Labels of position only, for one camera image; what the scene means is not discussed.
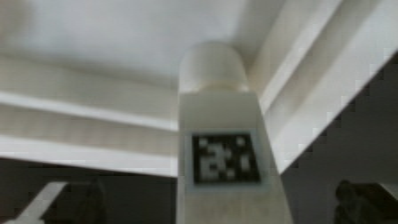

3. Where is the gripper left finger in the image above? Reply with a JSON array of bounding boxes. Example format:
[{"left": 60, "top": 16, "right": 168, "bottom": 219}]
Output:
[{"left": 10, "top": 181, "right": 106, "bottom": 224}]

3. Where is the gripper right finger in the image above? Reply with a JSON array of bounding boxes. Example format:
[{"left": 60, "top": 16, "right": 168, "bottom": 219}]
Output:
[{"left": 333, "top": 180, "right": 398, "bottom": 224}]

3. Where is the white leg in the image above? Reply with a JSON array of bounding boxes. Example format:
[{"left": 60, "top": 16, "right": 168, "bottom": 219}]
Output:
[{"left": 175, "top": 42, "right": 293, "bottom": 224}]

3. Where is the white square tabletop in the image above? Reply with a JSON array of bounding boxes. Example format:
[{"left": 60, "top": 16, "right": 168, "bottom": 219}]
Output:
[{"left": 0, "top": 0, "right": 398, "bottom": 176}]

